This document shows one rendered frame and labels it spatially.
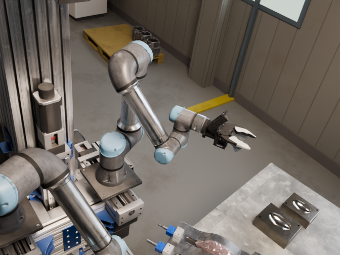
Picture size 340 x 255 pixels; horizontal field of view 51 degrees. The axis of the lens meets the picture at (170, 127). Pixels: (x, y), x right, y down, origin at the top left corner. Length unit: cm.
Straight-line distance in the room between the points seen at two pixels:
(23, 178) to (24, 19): 55
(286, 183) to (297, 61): 173
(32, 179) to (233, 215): 126
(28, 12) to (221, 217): 137
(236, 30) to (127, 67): 294
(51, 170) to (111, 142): 56
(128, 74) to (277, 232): 112
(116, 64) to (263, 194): 124
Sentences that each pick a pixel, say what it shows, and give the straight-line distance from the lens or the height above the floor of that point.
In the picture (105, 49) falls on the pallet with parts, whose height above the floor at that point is 13.
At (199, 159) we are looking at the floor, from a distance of 348.
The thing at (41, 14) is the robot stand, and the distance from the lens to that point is 135.
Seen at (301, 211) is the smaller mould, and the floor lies 84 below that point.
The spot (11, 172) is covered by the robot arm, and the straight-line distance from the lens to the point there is 106.
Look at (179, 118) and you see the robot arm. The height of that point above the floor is 145.
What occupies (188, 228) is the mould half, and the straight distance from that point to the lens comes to 186.
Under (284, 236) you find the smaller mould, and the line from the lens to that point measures 198.
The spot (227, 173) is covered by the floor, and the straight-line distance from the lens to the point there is 343.
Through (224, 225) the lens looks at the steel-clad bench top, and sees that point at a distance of 199.
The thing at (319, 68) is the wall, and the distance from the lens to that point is 369.
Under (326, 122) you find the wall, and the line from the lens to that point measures 379.
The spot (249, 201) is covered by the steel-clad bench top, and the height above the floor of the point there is 80.
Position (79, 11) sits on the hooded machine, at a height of 17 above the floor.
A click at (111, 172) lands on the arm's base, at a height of 112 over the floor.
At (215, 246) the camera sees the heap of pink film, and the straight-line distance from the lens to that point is 176.
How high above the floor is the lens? 234
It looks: 38 degrees down
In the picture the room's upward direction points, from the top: 10 degrees clockwise
